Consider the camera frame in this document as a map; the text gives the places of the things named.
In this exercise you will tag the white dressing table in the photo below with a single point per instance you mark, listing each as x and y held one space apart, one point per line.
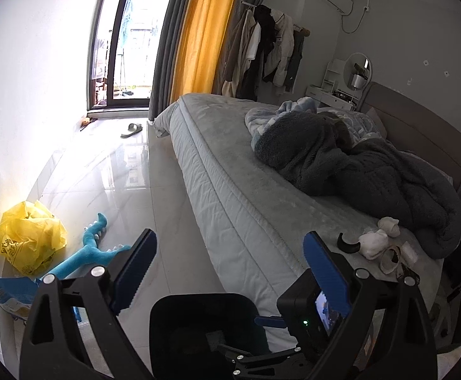
329 87

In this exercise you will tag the small brown toy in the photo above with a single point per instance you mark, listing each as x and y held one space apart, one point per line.
83 122

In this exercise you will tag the grey curtain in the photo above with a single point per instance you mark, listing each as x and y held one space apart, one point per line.
171 39
234 19

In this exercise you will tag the wall clothes rail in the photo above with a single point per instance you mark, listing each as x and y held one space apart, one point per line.
299 28

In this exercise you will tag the crumpled cream paper cup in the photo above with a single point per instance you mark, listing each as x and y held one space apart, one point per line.
390 261

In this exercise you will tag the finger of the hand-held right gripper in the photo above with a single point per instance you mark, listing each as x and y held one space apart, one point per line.
270 322
254 358

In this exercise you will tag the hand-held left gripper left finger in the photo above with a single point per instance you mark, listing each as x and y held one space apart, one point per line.
135 269

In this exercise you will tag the dark teal waste bin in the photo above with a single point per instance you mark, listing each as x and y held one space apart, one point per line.
183 324

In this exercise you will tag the white bed mattress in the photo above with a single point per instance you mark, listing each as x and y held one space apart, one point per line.
234 190

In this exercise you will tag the blue plush toy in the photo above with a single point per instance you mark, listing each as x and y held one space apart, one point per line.
89 251

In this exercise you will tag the white hanging jacket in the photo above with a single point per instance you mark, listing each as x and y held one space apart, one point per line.
284 47

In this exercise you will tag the beige hanging coat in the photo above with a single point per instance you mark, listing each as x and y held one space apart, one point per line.
240 47

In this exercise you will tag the yellow curtain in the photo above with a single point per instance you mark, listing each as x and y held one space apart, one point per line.
202 35

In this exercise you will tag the grey bed headboard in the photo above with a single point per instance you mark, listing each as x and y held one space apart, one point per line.
424 126

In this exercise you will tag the grey slipper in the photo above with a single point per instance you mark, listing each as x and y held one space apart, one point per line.
132 130

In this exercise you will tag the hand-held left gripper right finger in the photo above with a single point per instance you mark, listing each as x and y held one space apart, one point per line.
327 275

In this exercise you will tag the blue snack packet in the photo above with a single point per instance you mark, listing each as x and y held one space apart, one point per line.
4 293

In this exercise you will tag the dark grey fleece blanket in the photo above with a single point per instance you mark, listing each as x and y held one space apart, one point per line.
353 174

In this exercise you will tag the round vanity mirror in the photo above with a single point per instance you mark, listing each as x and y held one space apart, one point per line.
353 67

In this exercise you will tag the light blue patterned blanket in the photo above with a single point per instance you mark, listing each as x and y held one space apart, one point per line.
297 105

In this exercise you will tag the glass sliding door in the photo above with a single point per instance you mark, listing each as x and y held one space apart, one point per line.
115 39

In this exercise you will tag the black hanging garment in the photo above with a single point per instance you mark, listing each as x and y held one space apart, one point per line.
266 27

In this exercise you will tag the dark hanging pants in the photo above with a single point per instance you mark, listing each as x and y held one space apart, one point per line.
297 55

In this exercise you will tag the yellow plastic bag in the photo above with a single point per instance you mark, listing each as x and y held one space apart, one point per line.
28 237

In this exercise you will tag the white sock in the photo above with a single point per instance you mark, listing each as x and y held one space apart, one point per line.
389 226
373 244

